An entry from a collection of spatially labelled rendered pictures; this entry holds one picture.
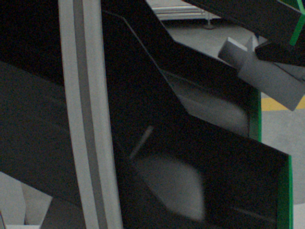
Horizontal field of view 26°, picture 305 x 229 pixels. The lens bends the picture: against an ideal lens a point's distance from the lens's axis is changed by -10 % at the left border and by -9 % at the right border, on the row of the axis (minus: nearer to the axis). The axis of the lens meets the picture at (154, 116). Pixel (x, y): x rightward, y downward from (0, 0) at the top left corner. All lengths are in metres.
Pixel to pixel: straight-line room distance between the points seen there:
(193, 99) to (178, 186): 0.15
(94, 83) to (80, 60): 0.01
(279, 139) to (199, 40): 1.31
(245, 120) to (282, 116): 2.65
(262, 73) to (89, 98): 0.27
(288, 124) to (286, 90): 2.60
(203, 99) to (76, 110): 0.28
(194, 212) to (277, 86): 0.18
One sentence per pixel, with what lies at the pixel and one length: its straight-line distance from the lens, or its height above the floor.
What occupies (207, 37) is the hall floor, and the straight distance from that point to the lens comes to 4.24.
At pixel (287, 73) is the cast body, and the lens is 0.59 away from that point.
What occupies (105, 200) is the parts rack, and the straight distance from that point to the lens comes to 0.37.
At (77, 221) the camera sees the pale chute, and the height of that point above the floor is 1.17.
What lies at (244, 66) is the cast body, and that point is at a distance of 0.59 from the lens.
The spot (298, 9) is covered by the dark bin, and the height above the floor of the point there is 1.37.
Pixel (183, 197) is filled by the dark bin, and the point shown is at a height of 1.22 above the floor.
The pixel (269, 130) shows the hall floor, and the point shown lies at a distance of 3.14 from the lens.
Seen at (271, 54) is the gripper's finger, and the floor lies 1.26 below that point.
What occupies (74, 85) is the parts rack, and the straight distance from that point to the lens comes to 0.34.
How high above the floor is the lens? 1.48
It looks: 27 degrees down
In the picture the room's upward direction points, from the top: 4 degrees counter-clockwise
